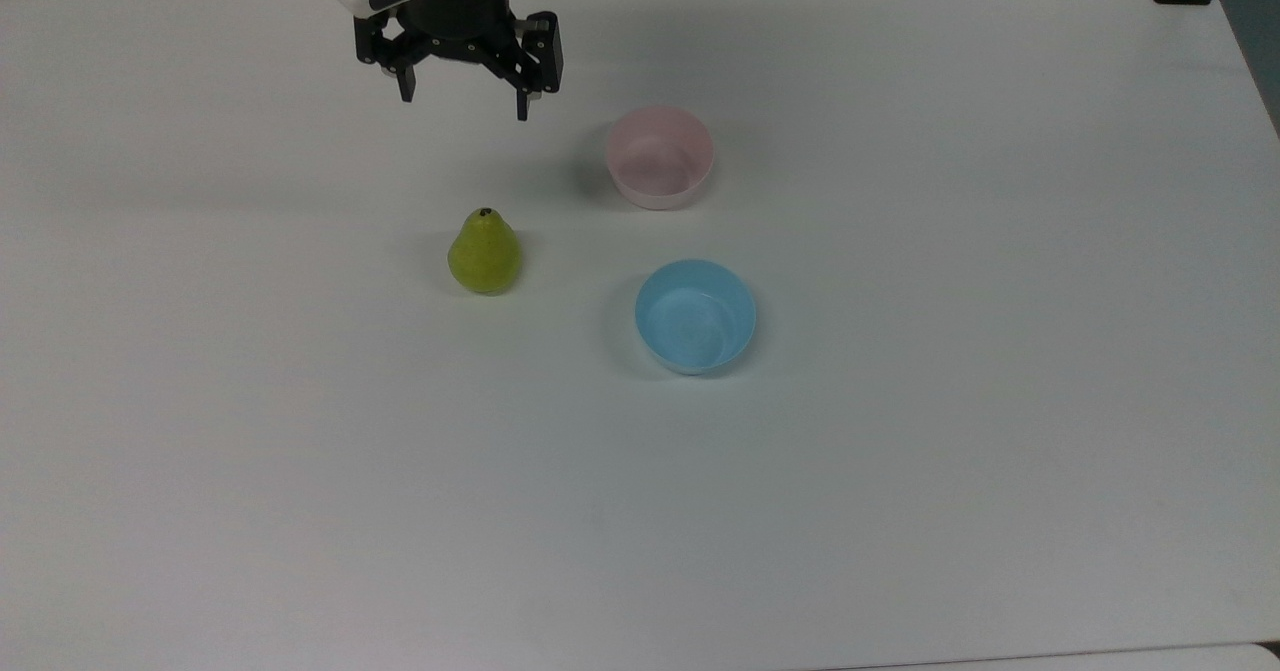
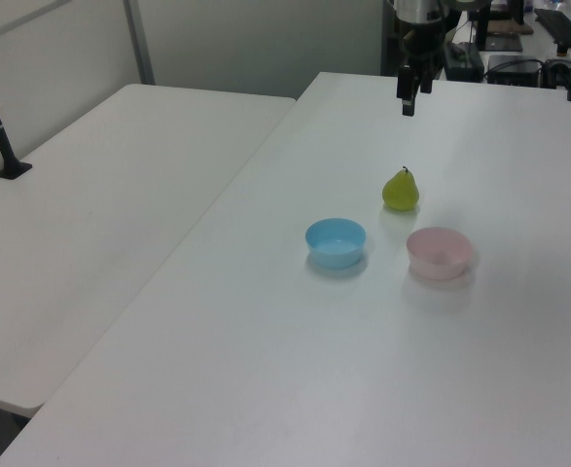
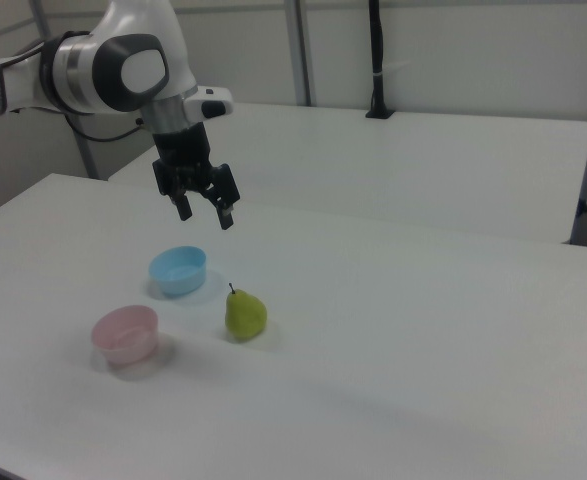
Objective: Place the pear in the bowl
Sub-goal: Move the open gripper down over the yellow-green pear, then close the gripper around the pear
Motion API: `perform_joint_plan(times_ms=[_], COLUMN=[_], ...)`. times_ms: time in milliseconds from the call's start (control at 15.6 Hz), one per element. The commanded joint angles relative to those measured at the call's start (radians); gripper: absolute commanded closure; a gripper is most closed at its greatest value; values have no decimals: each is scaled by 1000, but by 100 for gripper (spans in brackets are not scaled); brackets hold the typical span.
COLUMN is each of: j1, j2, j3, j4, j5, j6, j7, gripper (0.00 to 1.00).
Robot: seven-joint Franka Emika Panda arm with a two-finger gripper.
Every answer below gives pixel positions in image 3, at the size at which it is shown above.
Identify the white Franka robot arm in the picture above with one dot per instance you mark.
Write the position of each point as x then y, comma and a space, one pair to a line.
85, 65

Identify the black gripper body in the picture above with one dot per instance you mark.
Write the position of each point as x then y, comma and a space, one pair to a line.
183, 147

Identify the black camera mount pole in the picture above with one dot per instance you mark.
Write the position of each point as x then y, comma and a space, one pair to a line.
377, 50

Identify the grey partition frame post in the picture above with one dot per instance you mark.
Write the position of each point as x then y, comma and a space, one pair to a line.
87, 155
300, 50

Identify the pink plastic bowl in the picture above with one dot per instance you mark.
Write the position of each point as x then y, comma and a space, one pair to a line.
125, 345

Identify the blue plastic bowl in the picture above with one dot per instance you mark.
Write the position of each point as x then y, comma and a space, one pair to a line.
178, 282

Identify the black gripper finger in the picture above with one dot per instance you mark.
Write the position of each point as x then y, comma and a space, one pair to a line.
184, 207
225, 192

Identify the green pear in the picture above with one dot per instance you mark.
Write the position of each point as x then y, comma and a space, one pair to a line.
245, 317

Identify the black pole base clamp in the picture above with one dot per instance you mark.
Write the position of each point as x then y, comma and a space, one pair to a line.
380, 114

